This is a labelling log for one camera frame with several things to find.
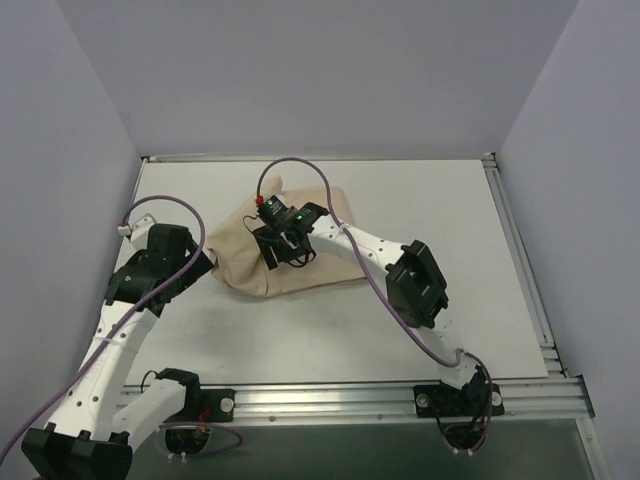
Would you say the beige cloth surgical kit roll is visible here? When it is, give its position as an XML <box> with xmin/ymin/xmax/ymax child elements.
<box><xmin>206</xmin><ymin>197</ymin><xmax>364</xmax><ymax>299</ymax></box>

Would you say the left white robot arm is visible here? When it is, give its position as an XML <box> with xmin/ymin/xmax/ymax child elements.
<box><xmin>21</xmin><ymin>217</ymin><xmax>213</xmax><ymax>479</ymax></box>

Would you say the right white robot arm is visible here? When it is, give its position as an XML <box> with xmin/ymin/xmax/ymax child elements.
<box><xmin>253</xmin><ymin>196</ymin><xmax>491</xmax><ymax>413</ymax></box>

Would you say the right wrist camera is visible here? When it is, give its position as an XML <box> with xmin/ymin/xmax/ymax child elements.
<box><xmin>257</xmin><ymin>195</ymin><xmax>292</xmax><ymax>229</ymax></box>

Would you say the back aluminium rail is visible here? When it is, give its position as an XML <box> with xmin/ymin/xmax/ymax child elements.
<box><xmin>142</xmin><ymin>152</ymin><xmax>497</xmax><ymax>163</ymax></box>

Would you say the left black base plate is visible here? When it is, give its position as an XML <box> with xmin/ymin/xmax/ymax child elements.
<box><xmin>196</xmin><ymin>388</ymin><xmax>236</xmax><ymax>423</ymax></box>

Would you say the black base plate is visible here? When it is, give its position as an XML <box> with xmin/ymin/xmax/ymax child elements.
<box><xmin>413</xmin><ymin>383</ymin><xmax>505</xmax><ymax>418</ymax></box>
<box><xmin>196</xmin><ymin>388</ymin><xmax>236</xmax><ymax>423</ymax></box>

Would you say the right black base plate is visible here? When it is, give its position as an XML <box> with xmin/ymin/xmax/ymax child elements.
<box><xmin>413</xmin><ymin>383</ymin><xmax>505</xmax><ymax>418</ymax></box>

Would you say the aluminium front rail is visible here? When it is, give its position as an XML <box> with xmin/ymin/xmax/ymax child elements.
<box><xmin>231</xmin><ymin>376</ymin><xmax>595</xmax><ymax>427</ymax></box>

